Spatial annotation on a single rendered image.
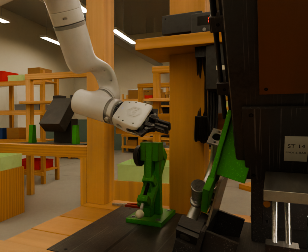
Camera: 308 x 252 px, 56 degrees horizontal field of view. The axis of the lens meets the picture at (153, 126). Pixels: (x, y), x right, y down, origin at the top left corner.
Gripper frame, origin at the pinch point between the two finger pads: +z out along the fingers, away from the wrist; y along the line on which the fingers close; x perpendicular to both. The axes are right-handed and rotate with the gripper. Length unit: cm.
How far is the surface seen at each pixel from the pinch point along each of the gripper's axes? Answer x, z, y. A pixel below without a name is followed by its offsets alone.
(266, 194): -18.5, 30.8, -21.9
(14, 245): 14, -26, -44
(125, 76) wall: 657, -537, 700
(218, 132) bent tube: -2.7, 16.1, 1.5
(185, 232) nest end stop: 7.8, 16.6, -23.9
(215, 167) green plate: -4.8, 19.2, -10.9
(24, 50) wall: 447, -760, 484
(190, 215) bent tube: 9.4, 15.8, -18.5
